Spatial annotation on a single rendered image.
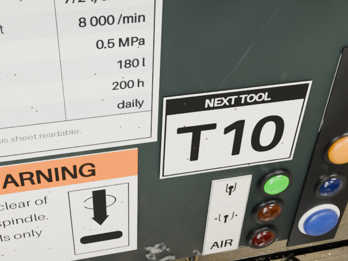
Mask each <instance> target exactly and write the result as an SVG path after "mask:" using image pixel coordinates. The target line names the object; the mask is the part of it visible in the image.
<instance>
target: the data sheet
mask: <svg viewBox="0 0 348 261"><path fill-rule="evenodd" d="M162 3H163V0H0V162H4V161H11V160H19V159H24V158H32V157H40V156H47V155H55V154H63V153H70V152H78V151H86V150H94V149H102V148H109V147H117V146H125V145H129V144H137V143H145V142H153V141H157V122H158V95H159V81H160V55H161V29H162Z"/></svg>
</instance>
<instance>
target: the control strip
mask: <svg viewBox="0 0 348 261"><path fill-rule="evenodd" d="M345 137H348V47H343V51H342V54H341V58H340V62H339V65H338V69H337V72H336V76H335V79H334V82H333V85H332V89H331V92H330V96H329V99H328V103H327V106H326V110H325V113H324V117H323V120H322V124H321V128H320V131H319V133H318V137H317V140H316V144H315V147H314V151H313V154H312V158H311V161H310V165H309V168H308V172H307V175H306V179H305V181H304V185H303V188H302V192H301V195H300V199H299V203H298V206H297V210H296V213H295V216H294V220H293V223H292V227H291V230H290V233H289V237H288V240H287V244H286V247H293V246H296V245H302V244H307V243H313V242H319V241H324V240H329V239H334V238H335V235H336V232H337V230H338V227H339V224H340V222H341V219H342V216H343V214H344V211H345V208H346V205H347V203H348V162H347V163H345V164H334V163H332V162H331V161H330V159H329V158H328V151H329V149H330V148H331V146H332V145H333V144H334V143H335V142H337V141H338V140H340V139H342V138H345ZM275 176H286V177H288V179H289V184H288V186H287V188H286V189H285V190H283V191H282V192H280V193H278V194H268V193H266V192H265V190H264V186H265V184H266V182H267V181H268V180H270V179H271V178H273V177H275ZM336 178H337V179H341V180H342V181H343V187H342V189H341V190H340V191H339V192H338V193H336V194H334V195H332V196H322V195H321V194H320V188H321V186H322V185H323V184H324V183H325V182H327V181H328V180H331V179H336ZM292 182H293V176H292V174H291V172H289V171H288V170H286V169H276V170H272V171H270V172H268V173H267V174H265V175H264V176H263V177H262V178H261V179H260V181H259V183H258V190H259V192H260V193H261V194H262V195H264V196H270V197H271V196H277V195H280V194H282V193H284V192H285V191H286V190H287V189H288V188H289V187H290V186H291V184H292ZM269 205H278V206H280V207H281V214H280V215H279V216H278V217H277V218H276V219H275V220H273V221H270V222H262V221H260V220H259V219H258V214H259V212H260V210H261V209H263V208H265V207H266V206H269ZM321 209H333V210H335V211H336V213H337V215H338V217H339V219H338V222H337V224H336V226H335V227H334V228H333V229H332V230H331V231H329V232H327V233H325V234H323V235H320V236H310V235H308V234H306V233H305V231H304V229H303V223H304V221H305V219H306V218H307V217H308V216H309V215H311V214H312V213H314V212H316V211H318V210H321ZM284 211H285V204H284V202H283V201H282V200H280V199H276V198H271V199H267V200H264V201H262V202H260V203H259V204H258V205H257V206H256V207H255V208H254V210H253V212H252V218H253V220H254V221H255V222H256V223H259V224H268V223H271V222H274V221H276V220H277V219H279V218H280V217H281V216H282V214H283V213H284ZM264 231H271V232H273V233H274V240H273V241H272V242H271V243H270V244H268V245H267V246H269V245H271V244H272V243H274V242H275V240H276V239H277V237H278V234H279V233H278V230H277V229H276V228H275V227H274V226H271V225H264V226H260V227H258V228H256V229H254V230H252V231H251V232H250V233H249V235H248V236H247V239H246V242H247V244H248V246H249V247H251V248H254V249H262V248H265V247H267V246H263V247H255V246H254V245H253V244H252V240H253V238H254V237H255V236H256V235H258V234H259V233H262V232H264Z"/></svg>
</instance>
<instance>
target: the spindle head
mask: <svg viewBox="0 0 348 261"><path fill-rule="evenodd" d="M343 47H348V0H163V3H162V29H161V55H160V69H159V95H158V122H157V141H153V142H145V143H137V144H129V145H125V146H117V147H109V148H102V149H94V150H86V151H78V152H70V153H63V154H55V155H47V156H40V157H32V158H24V159H17V160H11V161H4V162H0V166H6V165H14V164H22V163H29V162H36V161H44V160H52V159H57V158H65V157H72V156H79V155H87V154H95V153H103V152H110V151H118V150H126V149H133V148H138V179H137V249H136V250H130V251H125V252H119V253H113V254H107V255H101V256H95V257H89V258H83V259H78V260H71V261H171V260H176V259H182V258H188V257H194V256H199V255H202V251H203V247H204V239H205V231H206V223H207V216H208V208H209V201H210V193H211V185H212V181H213V180H220V179H227V178H233V177H240V176H247V175H252V179H251V184H250V189H249V194H248V199H247V203H246V208H245V213H244V218H243V223H242V229H241V234H240V239H239V244H238V249H239V248H245V247H248V244H247V236H248V235H249V233H250V232H251V231H252V230H254V229H256V228H258V227H260V226H264V225H271V226H274V227H275V228H276V229H277V230H278V233H279V234H278V237H277V239H276V240H275V242H277V241H282V240H288V237H289V233H290V230H291V227H292V223H293V220H294V216H295V213H296V210H297V206H298V203H299V199H300V195H301V192H302V188H303V185H304V182H305V179H306V175H307V172H308V168H309V165H310V161H311V158H312V154H313V151H314V147H315V144H316V140H317V137H318V133H319V129H320V126H321V122H322V119H323V115H324V112H325V108H326V105H327V101H328V98H329V94H330V90H331V87H332V84H333V81H334V77H335V74H336V70H337V67H338V64H339V60H340V56H341V54H342V51H343ZM302 80H312V83H311V87H310V92H309V96H308V99H307V103H306V107H305V110H304V114H303V118H302V122H301V126H300V130H299V134H298V138H297V141H296V145H295V149H294V154H293V157H292V159H290V160H286V161H279V162H272V163H265V164H258V165H251V166H244V167H237V168H230V169H223V170H216V171H210V172H202V173H196V174H191V175H184V176H177V177H170V178H163V179H160V158H161V135H162V113H163V96H171V95H180V94H189V93H198V92H207V91H216V90H225V89H234V88H243V87H248V86H257V85H266V84H275V83H284V82H293V81H302ZM276 169H286V170H288V171H289V172H291V174H292V176H293V182H292V184H291V186H290V187H289V188H288V189H287V190H286V191H285V192H284V193H282V194H280V195H277V196H271V197H270V196H264V195H262V194H261V193H260V192H259V190H258V183H259V181H260V179H261V178H262V177H263V176H264V175H265V174H267V173H268V172H270V171H272V170H276ZM271 198H276V199H280V200H282V201H283V202H284V204H285V211H284V213H283V214H282V216H281V217H280V218H279V219H277V220H276V221H274V222H271V223H268V224H259V223H256V222H255V221H254V220H253V218H252V212H253V210H254V208H255V207H256V206H257V205H258V204H259V203H260V202H262V201H264V200H267V199H271Z"/></svg>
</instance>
